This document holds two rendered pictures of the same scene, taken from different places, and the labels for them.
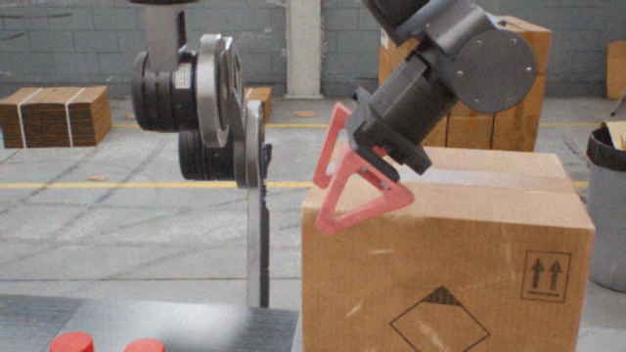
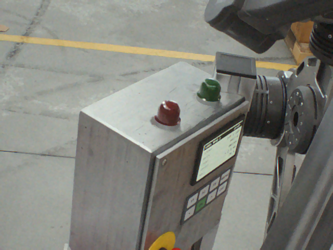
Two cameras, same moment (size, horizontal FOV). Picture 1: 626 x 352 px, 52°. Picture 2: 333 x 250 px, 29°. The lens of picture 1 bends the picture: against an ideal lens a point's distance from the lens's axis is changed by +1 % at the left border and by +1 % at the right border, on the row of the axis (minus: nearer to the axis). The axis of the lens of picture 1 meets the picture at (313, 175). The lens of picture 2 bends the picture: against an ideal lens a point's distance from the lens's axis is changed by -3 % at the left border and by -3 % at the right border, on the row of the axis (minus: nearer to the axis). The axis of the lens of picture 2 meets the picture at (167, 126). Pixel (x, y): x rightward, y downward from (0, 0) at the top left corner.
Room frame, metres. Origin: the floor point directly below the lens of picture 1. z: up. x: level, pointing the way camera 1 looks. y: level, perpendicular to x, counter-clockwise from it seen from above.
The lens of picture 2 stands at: (-0.01, 0.73, 1.82)
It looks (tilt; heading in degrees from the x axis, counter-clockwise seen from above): 33 degrees down; 352
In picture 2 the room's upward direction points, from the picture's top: 10 degrees clockwise
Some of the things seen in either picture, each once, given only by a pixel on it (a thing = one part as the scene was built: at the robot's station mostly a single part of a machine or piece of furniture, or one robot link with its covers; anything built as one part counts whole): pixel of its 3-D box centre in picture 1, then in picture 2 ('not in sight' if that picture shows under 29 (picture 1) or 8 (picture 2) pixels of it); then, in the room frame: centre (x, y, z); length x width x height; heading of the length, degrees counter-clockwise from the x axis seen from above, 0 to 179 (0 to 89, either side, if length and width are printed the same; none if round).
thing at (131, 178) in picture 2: not in sight; (158, 174); (0.57, 0.65, 1.38); 0.17 x 0.10 x 0.19; 139
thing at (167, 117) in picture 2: not in sight; (168, 112); (0.53, 0.66, 1.49); 0.03 x 0.03 x 0.02
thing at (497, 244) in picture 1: (434, 275); not in sight; (0.72, -0.16, 0.99); 0.30 x 0.24 x 0.27; 79
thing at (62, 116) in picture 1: (58, 115); not in sight; (4.55, 1.88, 0.16); 0.65 x 0.54 x 0.32; 95
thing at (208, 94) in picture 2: not in sight; (209, 89); (0.58, 0.61, 1.49); 0.03 x 0.03 x 0.02
